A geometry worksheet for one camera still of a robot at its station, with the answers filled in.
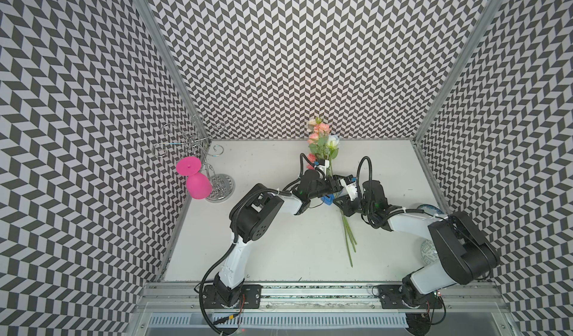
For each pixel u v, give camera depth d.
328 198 0.93
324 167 0.87
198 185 0.76
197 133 1.16
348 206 0.79
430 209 0.89
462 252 0.44
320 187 0.81
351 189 0.81
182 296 0.74
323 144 0.94
